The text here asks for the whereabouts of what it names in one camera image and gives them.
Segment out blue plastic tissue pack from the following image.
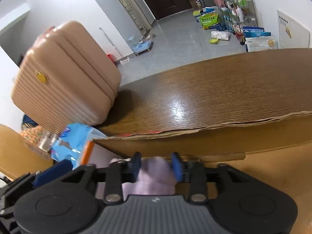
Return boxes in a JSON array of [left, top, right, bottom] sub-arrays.
[[50, 123, 108, 168]]

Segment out orange red cardboard box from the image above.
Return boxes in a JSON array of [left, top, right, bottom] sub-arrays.
[[82, 113, 311, 233]]

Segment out pink ribbed suitcase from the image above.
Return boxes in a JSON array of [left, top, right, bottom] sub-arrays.
[[11, 21, 122, 133]]

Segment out blue pet feeder stand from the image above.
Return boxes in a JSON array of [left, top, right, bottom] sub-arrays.
[[128, 36, 153, 56]]

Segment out green yellow bag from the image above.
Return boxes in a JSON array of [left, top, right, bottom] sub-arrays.
[[199, 13, 220, 30]]

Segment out metal wire storage rack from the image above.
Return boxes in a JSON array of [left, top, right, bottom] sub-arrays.
[[224, 0, 258, 45]]

